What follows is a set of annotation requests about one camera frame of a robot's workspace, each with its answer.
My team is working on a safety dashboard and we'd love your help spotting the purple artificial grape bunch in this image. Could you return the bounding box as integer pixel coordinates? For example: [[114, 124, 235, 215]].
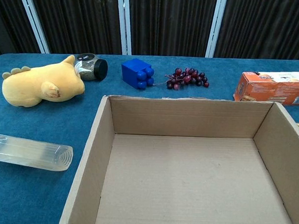
[[153, 65, 211, 92]]

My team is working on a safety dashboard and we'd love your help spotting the blue table cloth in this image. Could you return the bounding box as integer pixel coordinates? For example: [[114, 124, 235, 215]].
[[0, 46, 299, 224]]

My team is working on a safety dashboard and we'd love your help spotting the clear plastic tube container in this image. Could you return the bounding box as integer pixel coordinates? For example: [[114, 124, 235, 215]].
[[0, 133, 74, 172]]

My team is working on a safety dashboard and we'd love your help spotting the blue toy building block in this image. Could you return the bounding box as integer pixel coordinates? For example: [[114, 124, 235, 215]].
[[120, 57, 156, 91]]

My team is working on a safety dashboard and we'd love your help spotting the dark brown pleated curtain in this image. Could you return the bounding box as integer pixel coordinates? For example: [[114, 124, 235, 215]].
[[27, 0, 125, 57], [214, 0, 299, 62], [127, 0, 217, 59], [0, 0, 46, 59]]

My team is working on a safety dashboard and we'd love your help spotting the orange cookie box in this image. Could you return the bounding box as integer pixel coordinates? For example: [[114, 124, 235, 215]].
[[233, 67, 299, 107]]

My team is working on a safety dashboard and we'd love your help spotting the glass spice jar black lid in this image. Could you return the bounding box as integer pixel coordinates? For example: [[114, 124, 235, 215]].
[[73, 52, 109, 82]]

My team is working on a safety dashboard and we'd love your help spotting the yellow plush dinosaur toy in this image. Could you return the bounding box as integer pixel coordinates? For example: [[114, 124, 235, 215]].
[[0, 52, 87, 111]]

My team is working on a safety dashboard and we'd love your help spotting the white partition frame post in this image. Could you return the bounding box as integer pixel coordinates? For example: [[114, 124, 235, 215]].
[[114, 0, 134, 56], [205, 0, 228, 59], [14, 0, 53, 54]]

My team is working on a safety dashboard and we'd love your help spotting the brown open cardboard box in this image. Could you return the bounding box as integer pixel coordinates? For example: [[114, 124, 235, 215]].
[[58, 91, 299, 224]]

